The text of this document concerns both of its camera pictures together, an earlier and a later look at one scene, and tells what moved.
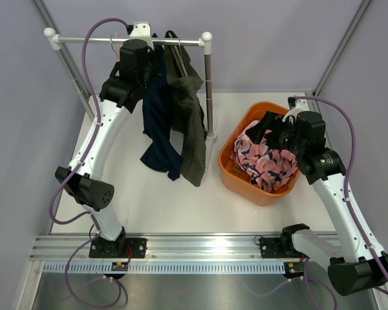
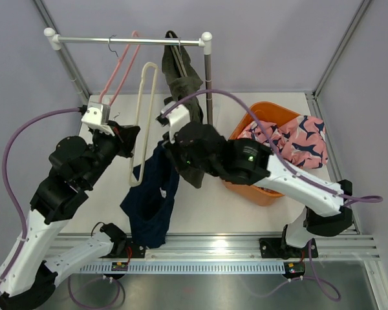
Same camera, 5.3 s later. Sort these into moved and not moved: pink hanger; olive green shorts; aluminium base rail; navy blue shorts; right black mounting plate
Moved: navy blue shorts; pink hanger
Not moved: olive green shorts; right black mounting plate; aluminium base rail
